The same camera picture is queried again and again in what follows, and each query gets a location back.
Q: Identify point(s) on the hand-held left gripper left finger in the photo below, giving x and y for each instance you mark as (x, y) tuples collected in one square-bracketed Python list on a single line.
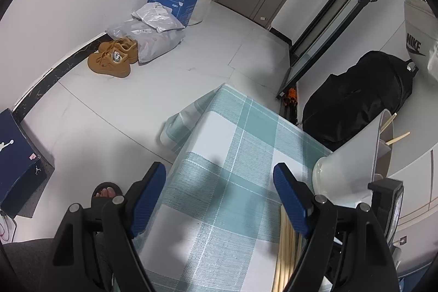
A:
[(150, 198)]

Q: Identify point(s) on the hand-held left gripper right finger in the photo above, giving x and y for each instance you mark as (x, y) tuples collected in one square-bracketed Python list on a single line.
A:
[(291, 201)]

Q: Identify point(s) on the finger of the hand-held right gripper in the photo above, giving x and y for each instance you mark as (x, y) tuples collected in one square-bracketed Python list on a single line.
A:
[(379, 191)]

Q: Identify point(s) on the white utensil holder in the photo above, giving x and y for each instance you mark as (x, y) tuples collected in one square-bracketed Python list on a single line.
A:
[(352, 162)]

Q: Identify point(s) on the pile of bamboo chopsticks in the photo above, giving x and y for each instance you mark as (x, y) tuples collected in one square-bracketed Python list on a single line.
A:
[(284, 254)]

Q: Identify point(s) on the wooden chopstick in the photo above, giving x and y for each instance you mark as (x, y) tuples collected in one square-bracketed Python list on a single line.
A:
[(388, 122), (398, 138)]

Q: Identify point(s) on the person's foot in black sandal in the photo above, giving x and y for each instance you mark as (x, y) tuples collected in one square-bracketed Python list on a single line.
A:
[(106, 191)]

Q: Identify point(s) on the teal checked tablecloth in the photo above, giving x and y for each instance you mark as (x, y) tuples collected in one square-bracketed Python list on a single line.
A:
[(222, 210)]

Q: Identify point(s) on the black duffel bag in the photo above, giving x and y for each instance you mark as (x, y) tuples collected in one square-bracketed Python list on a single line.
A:
[(356, 97)]

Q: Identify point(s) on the small orange object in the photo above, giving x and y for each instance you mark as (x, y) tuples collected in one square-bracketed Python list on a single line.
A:
[(291, 95)]

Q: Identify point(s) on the person's grey trouser leg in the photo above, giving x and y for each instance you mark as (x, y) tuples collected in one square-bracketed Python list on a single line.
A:
[(30, 264)]

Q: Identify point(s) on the brown suede shoe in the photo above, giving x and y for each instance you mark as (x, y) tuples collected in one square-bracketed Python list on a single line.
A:
[(126, 45), (106, 68)]

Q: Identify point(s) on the navy shoe box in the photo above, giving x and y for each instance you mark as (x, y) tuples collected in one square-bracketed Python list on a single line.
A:
[(17, 158)]

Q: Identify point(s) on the large grey plastic parcel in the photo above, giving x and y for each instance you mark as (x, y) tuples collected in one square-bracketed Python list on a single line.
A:
[(157, 42)]

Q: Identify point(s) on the white sling bag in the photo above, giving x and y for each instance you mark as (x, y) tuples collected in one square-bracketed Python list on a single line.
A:
[(415, 25)]

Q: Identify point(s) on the black-framed glass door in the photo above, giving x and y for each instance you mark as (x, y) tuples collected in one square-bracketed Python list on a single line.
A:
[(328, 21)]

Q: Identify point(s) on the small grey plastic parcel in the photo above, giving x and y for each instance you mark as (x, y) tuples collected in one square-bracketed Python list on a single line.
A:
[(157, 16)]

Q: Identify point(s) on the small wall socket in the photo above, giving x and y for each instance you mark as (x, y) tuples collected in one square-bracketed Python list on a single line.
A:
[(400, 239)]

